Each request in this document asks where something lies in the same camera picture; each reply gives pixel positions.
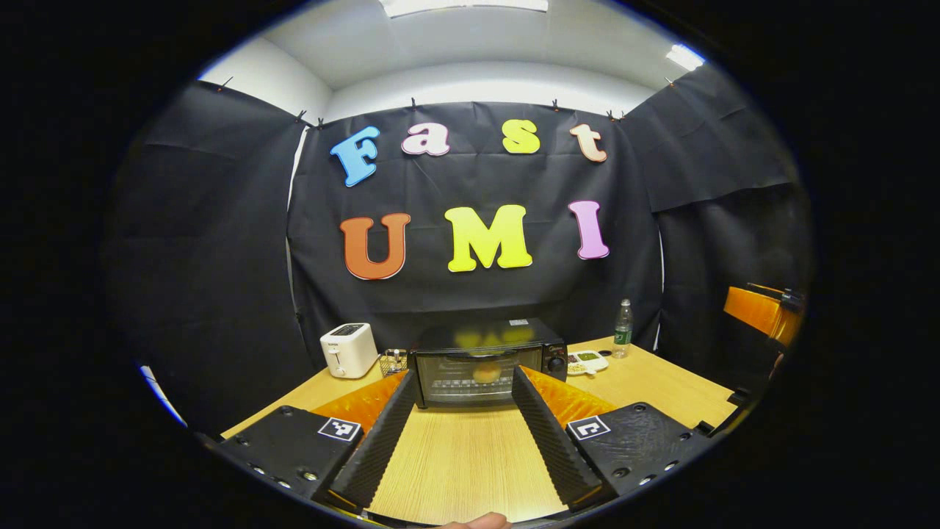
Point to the black electric oven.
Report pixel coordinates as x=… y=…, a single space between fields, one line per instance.
x=485 y=334

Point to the round bread bun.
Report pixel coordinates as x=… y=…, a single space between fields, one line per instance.
x=487 y=372

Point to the large ceiling light panel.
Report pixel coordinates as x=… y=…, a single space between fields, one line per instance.
x=463 y=6

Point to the white divided snack dish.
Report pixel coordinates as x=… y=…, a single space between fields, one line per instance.
x=587 y=362

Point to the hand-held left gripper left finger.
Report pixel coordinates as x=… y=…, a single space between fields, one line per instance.
x=378 y=444

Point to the small ceiling light panel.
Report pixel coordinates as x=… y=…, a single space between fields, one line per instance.
x=685 y=57

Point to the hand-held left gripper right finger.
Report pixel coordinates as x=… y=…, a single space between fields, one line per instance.
x=551 y=444

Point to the clear water bottle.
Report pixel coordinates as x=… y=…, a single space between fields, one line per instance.
x=623 y=334

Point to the black backdrop cloth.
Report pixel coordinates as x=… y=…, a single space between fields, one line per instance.
x=220 y=257

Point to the white toaster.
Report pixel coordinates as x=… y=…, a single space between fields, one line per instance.
x=349 y=351

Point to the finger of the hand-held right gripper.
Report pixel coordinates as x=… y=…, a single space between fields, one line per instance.
x=756 y=312

